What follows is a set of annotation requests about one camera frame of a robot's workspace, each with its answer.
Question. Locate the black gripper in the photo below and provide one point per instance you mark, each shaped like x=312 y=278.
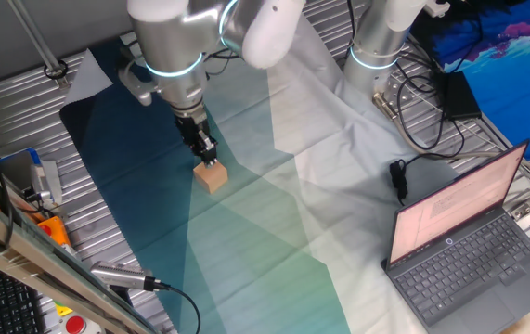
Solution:
x=192 y=130

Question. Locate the small wooden block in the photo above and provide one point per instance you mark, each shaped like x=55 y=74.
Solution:
x=210 y=177

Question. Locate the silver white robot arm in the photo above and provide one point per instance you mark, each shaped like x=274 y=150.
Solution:
x=185 y=42

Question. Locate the blue green white cloth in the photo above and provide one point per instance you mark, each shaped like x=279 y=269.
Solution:
x=246 y=255

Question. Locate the orange emergency stop box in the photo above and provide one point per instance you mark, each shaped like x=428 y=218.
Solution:
x=55 y=230

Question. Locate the grey blue device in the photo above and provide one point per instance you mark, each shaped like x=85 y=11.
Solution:
x=28 y=174

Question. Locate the black power adapter brick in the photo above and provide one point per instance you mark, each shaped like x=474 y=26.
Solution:
x=398 y=178

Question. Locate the grey metal pole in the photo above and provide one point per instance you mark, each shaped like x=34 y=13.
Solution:
x=37 y=39

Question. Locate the red push button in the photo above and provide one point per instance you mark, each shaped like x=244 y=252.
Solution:
x=75 y=324

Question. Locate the black keyboard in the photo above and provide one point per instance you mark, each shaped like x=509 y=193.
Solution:
x=0 y=301

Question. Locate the flat black box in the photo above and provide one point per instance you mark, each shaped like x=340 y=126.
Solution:
x=461 y=97

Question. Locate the grey open laptop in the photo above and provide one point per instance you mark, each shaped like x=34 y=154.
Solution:
x=469 y=260

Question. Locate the blue pink poster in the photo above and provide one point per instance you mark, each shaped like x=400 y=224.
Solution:
x=515 y=79

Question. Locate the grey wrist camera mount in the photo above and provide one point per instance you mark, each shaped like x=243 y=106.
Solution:
x=137 y=83

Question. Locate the silver depth camera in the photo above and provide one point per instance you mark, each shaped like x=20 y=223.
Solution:
x=118 y=274

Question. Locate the aluminium frame beam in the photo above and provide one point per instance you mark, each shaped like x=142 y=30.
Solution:
x=37 y=260

